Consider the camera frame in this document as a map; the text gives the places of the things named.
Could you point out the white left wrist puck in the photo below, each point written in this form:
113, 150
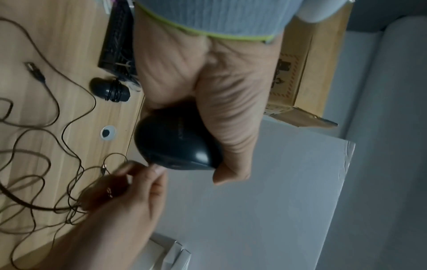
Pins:
320, 9

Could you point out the person's left hand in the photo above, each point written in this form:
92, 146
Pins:
227, 79

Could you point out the grey left wrist sleeve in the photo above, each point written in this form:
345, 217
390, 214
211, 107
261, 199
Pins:
217, 15

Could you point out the person's right hand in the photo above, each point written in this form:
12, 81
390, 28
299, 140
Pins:
133, 200

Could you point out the black stacked tray rack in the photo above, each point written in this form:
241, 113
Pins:
116, 39

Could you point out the large white box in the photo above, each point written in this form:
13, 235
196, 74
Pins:
151, 253

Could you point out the person's right forearm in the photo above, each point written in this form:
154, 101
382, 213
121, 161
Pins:
100, 250

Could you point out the black computer mouse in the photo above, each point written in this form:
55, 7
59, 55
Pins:
100, 88
173, 139

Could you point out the small white boxes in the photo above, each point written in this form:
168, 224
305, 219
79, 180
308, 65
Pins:
180, 257

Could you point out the large stamped cardboard box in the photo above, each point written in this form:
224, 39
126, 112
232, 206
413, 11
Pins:
317, 66

